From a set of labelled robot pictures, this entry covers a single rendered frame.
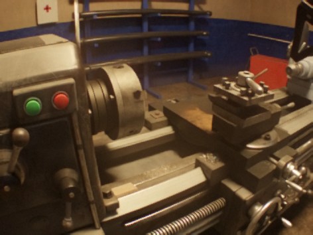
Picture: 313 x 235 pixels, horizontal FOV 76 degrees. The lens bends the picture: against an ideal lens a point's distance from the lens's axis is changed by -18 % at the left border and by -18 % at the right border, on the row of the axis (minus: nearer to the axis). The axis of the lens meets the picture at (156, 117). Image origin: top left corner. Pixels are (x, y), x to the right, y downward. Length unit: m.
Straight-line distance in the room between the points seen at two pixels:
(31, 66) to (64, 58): 0.07
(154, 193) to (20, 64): 0.57
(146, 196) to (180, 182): 0.13
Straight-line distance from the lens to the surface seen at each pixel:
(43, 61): 0.50
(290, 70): 1.62
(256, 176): 0.87
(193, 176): 0.87
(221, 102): 0.87
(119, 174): 1.07
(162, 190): 0.81
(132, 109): 0.72
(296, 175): 0.94
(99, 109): 0.72
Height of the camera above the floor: 1.39
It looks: 25 degrees down
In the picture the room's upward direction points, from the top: straight up
